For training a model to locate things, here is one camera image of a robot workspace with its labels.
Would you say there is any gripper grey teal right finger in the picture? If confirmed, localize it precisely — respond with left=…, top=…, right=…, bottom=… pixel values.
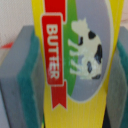
left=102, top=27, right=128, bottom=128

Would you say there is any gripper grey teal left finger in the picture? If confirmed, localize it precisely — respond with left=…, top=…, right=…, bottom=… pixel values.
left=0, top=26, right=44, bottom=128

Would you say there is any yellow butter box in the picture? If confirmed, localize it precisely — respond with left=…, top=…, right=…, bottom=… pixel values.
left=32, top=0, right=124, bottom=128

